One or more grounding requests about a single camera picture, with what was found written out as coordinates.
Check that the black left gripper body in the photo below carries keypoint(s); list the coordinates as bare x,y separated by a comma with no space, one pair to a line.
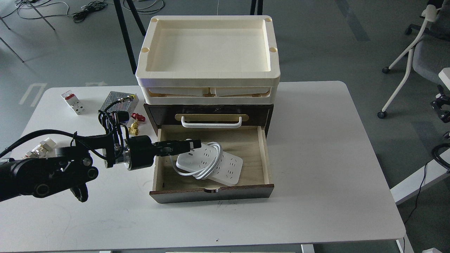
134,152

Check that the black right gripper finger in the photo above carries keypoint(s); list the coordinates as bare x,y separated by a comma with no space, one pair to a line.
441,100

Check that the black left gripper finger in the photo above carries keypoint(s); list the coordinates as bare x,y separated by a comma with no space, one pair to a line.
174,147

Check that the white power strip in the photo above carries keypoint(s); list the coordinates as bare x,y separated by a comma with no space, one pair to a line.
209,162

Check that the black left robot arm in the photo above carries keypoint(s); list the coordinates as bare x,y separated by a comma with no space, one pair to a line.
72,167

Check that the white grey office chair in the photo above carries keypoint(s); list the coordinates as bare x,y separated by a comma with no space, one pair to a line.
428,54

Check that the white red circuit breaker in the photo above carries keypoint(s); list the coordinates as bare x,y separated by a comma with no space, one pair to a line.
73,102

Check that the open wooden drawer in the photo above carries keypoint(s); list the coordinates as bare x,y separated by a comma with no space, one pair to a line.
247,142

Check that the cream plastic stacked trays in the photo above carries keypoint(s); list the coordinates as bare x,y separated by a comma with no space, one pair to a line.
209,60

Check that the white metal connector part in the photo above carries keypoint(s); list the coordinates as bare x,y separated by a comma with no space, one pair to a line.
41,149

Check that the brass valve red handle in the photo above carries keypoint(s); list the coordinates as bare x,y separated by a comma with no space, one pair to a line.
133,129

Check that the white drawer handle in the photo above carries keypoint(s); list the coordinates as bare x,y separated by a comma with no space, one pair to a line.
212,125

